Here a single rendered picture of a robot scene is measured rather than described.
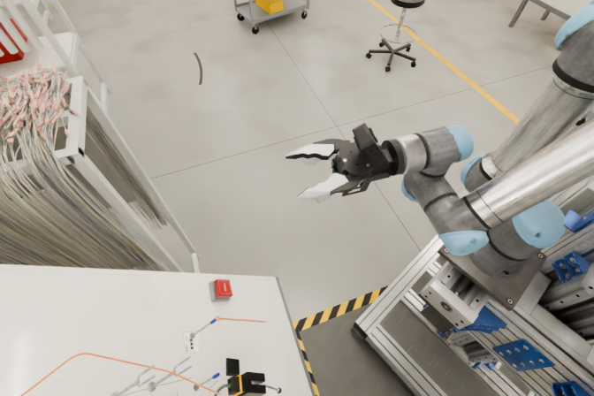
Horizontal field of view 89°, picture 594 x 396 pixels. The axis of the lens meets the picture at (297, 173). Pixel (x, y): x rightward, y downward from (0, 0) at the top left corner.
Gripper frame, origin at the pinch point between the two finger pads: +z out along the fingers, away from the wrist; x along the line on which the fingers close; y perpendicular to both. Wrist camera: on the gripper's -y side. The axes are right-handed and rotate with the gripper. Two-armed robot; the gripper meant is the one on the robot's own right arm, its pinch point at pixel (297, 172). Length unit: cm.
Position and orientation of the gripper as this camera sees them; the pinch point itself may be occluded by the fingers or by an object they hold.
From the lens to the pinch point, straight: 54.4
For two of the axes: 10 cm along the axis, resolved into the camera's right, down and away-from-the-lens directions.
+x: -2.6, -8.4, 4.7
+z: -9.6, 2.1, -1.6
